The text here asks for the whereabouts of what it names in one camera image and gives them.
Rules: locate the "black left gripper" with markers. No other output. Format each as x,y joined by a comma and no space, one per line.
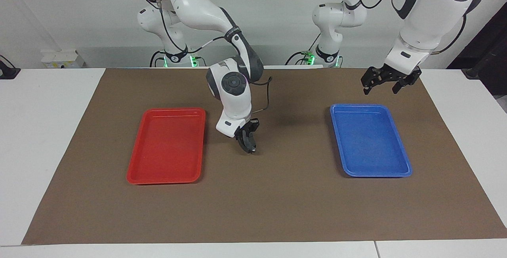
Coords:
390,75

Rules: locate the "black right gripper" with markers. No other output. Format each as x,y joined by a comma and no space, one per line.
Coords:
247,128

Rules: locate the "curved metal brake shoe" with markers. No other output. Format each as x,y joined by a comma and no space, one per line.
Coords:
253,151

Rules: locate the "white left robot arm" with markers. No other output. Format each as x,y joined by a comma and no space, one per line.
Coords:
427,20

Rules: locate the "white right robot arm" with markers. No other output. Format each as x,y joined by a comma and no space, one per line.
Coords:
233,99

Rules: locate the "blue plastic tray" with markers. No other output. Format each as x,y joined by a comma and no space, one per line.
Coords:
368,143

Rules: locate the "brown table mat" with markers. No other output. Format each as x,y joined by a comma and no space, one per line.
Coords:
277,202

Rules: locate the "red plastic tray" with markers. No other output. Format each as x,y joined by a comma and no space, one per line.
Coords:
166,151

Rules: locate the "dark cabinet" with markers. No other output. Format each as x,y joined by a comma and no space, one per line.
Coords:
491,44

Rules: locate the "white wall socket box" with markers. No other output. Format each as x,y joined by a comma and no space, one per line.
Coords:
59,58

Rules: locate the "black clamp mount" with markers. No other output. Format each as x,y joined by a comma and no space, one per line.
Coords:
8,71

